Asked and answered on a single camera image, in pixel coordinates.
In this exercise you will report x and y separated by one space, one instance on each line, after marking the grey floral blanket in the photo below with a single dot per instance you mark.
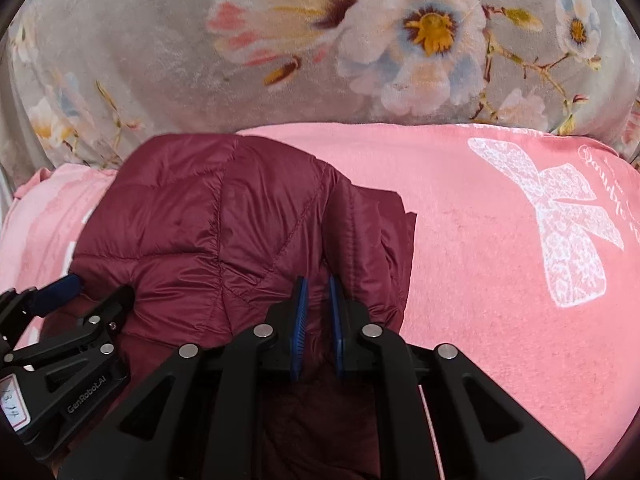
200 60

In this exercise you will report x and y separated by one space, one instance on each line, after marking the maroon quilted jacket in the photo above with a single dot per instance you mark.
225 230

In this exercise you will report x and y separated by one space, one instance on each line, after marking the pink printed blanket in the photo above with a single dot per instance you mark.
490 285

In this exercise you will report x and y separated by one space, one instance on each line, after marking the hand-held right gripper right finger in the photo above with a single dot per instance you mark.
336 325

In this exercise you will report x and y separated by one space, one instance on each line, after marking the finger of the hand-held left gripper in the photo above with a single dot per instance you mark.
57 291
107 310

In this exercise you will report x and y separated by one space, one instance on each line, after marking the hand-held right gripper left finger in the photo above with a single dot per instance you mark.
299 325

